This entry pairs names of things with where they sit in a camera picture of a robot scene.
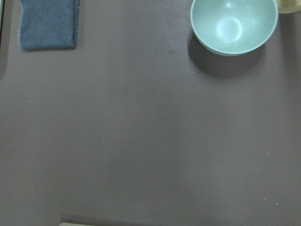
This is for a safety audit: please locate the mint green bowl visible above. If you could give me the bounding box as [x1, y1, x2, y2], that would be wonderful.
[190, 0, 278, 57]

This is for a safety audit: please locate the wooden mug tree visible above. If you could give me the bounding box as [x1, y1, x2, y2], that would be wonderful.
[276, 0, 301, 14]

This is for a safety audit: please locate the grey folded cloth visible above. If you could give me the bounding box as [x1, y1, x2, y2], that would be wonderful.
[18, 0, 80, 51]

